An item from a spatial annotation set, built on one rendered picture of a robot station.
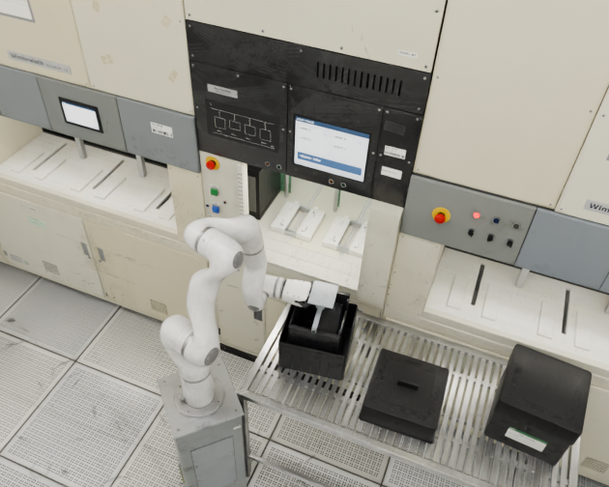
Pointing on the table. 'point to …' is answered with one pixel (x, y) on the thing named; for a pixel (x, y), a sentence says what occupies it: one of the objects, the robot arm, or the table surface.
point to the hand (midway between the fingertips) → (321, 297)
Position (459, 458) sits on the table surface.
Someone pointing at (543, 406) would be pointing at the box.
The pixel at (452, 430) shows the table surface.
